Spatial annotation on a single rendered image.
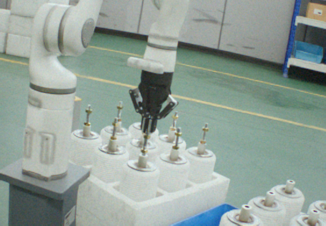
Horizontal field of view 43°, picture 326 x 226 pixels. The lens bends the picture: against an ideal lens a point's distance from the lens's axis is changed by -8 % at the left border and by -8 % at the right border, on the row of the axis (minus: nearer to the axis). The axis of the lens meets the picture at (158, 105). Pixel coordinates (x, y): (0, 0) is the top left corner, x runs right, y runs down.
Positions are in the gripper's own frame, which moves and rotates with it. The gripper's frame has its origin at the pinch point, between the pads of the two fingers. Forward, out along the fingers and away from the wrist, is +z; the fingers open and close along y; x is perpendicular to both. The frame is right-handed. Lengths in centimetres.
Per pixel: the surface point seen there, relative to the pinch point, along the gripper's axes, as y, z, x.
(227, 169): 4, 36, -83
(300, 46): 65, -6, -499
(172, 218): -9.1, 24.5, -4.8
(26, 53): 227, 32, -172
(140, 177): -2.3, 11.9, 4.0
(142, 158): -0.4, 8.4, 1.0
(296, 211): -39.4, 13.9, -12.4
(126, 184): 0.9, 14.9, 4.6
